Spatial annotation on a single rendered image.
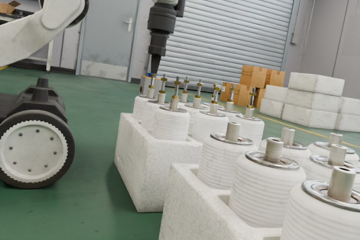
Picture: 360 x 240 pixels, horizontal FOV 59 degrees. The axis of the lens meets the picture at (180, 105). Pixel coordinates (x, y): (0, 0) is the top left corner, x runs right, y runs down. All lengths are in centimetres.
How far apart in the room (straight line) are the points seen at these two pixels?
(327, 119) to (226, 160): 318
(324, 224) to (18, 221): 60
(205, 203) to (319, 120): 317
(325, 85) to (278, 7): 421
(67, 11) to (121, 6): 505
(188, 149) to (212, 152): 27
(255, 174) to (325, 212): 12
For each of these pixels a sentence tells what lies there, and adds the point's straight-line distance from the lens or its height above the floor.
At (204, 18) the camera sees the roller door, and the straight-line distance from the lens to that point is 654.
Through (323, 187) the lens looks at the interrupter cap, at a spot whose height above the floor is 25.
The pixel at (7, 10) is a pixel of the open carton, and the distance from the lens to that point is 545.
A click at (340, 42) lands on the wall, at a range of 740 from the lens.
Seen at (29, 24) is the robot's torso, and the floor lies 42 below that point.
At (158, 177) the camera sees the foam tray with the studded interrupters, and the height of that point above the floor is 9.
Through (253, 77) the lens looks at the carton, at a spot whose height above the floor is 43.
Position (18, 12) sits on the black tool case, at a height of 82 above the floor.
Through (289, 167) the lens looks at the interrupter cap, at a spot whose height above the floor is 25.
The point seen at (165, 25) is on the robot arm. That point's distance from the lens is 102.
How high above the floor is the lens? 35
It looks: 6 degrees down
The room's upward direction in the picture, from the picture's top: 9 degrees clockwise
